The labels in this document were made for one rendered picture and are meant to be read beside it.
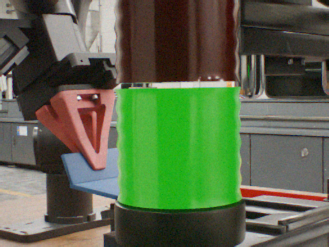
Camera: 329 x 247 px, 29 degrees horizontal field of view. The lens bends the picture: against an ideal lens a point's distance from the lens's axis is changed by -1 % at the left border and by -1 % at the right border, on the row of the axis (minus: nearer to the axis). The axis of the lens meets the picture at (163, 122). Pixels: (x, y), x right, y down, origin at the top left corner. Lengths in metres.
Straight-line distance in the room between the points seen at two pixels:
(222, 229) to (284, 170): 5.76
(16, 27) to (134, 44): 0.44
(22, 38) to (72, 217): 0.32
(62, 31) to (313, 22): 0.26
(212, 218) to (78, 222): 0.69
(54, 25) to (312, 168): 5.22
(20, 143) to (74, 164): 8.56
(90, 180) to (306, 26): 0.26
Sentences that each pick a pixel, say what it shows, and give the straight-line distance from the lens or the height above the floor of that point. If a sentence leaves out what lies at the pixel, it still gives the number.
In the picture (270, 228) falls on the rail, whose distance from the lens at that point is 0.45.
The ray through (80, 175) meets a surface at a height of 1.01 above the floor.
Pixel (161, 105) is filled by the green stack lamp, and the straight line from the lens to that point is 0.18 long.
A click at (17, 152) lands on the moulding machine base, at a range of 9.24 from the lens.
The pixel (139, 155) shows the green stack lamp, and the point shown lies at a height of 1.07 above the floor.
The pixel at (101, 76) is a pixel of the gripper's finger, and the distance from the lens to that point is 0.63.
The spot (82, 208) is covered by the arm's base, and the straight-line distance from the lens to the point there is 0.87.
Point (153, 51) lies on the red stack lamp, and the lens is 0.18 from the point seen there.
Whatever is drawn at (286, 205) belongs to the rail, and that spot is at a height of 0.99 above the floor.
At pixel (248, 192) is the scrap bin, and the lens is 0.81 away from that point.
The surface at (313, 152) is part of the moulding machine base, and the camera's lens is 5.76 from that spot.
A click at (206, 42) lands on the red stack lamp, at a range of 0.18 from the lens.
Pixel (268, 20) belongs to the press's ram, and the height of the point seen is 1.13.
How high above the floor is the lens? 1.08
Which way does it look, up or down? 3 degrees down
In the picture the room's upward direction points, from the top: 1 degrees counter-clockwise
